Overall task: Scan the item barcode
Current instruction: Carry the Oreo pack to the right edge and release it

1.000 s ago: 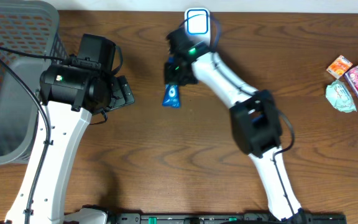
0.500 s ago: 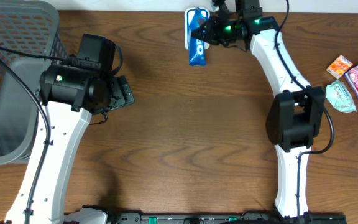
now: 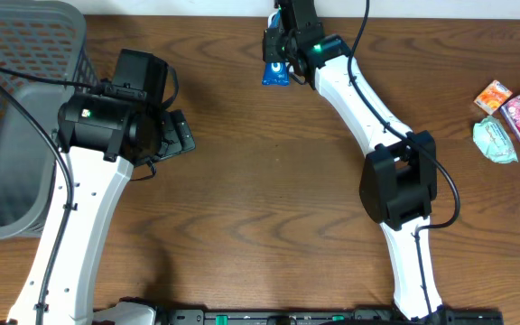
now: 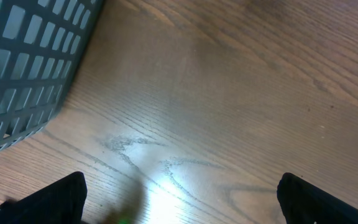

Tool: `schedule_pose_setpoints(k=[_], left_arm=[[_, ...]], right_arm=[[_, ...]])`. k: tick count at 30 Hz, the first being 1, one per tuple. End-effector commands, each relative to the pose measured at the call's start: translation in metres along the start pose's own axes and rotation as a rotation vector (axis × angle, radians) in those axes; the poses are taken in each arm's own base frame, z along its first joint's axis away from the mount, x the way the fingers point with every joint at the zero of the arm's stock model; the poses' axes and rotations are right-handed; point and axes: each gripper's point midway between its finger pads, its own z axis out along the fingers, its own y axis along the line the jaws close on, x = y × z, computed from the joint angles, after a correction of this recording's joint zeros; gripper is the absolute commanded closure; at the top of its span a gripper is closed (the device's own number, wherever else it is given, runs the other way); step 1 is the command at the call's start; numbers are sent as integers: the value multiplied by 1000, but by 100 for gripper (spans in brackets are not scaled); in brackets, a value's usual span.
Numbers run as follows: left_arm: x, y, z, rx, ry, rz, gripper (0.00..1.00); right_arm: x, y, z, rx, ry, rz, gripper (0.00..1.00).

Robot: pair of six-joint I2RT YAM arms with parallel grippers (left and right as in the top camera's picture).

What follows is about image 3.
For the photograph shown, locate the blue Oreo packet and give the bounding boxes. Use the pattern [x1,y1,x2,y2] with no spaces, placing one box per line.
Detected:
[261,11,291,87]

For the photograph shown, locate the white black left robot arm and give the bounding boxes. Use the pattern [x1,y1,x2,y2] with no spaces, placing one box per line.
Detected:
[6,50,196,324]

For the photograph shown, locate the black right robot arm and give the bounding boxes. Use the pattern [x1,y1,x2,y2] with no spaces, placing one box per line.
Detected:
[263,0,442,322]

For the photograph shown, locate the mint green snack packet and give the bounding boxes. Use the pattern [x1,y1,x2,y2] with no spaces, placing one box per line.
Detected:
[473,116,518,164]

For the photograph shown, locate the dark grey plastic basket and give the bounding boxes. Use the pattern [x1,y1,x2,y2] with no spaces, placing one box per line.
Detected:
[0,1,98,239]

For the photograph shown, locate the orange small carton box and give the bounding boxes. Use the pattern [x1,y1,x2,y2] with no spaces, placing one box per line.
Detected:
[473,80,513,115]

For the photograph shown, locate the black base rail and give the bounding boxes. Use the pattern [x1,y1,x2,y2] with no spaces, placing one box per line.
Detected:
[155,308,504,325]

